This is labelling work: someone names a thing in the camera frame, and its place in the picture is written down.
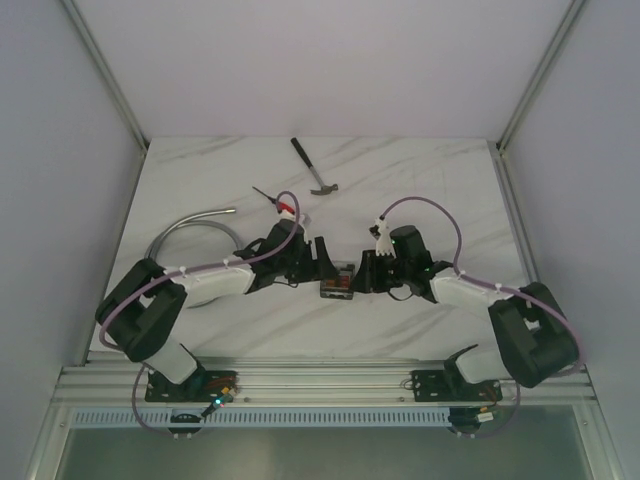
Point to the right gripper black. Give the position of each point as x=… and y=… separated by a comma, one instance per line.
x=366, y=279

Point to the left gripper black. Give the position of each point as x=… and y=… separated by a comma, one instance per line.
x=310, y=261

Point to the clear fuse box cover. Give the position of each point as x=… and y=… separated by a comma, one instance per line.
x=345, y=271

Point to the black fuse box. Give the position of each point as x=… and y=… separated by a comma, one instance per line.
x=337, y=290

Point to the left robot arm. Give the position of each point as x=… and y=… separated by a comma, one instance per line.
x=139, y=314

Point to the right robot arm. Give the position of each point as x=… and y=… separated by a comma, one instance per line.
x=532, y=343

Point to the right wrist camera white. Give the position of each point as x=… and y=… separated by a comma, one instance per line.
x=384, y=245

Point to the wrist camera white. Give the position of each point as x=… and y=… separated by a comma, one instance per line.
x=303, y=219
x=384, y=245

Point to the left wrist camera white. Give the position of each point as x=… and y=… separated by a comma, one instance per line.
x=303, y=219

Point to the red handled screwdriver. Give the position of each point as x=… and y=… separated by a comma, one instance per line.
x=280, y=206

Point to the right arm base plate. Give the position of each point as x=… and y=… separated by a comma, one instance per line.
x=429, y=386

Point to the aluminium front rail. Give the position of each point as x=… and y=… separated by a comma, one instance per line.
x=271, y=384

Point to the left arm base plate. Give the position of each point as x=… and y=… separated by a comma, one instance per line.
x=202, y=386

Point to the slotted cable duct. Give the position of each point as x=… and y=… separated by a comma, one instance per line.
x=252, y=417

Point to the right aluminium frame post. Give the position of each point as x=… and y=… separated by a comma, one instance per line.
x=542, y=71

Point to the aluminium frame post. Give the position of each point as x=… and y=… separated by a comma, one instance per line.
x=104, y=71
x=542, y=71

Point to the left aluminium frame post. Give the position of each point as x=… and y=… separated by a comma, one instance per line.
x=104, y=71

